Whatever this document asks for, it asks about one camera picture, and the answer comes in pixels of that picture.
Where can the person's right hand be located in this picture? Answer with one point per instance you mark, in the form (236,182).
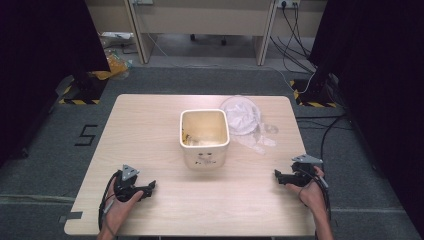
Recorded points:
(313,195)

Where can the clear plastic bag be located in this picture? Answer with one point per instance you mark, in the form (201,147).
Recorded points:
(240,115)

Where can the person's left hand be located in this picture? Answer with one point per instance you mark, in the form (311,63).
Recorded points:
(118,211)

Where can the cream plastic bin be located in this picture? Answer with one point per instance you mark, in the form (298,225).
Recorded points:
(205,160)

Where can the black curtain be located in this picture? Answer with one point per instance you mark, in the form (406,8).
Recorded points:
(43,50)
(380,66)

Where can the dark tape piece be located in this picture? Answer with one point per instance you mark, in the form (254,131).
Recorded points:
(75,215)

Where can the white papers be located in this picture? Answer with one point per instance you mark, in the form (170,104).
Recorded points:
(116,35)

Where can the black stand with striped base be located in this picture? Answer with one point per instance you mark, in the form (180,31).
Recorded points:
(87,88)
(316,90)

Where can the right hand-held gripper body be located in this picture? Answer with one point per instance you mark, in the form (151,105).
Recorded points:
(301,176)

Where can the yellow plastic bag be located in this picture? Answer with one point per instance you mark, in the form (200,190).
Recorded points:
(115,66)

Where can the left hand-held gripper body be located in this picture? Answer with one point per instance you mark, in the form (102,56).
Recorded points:
(128,186)

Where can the white power strip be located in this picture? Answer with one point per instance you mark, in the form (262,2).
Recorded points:
(288,3)

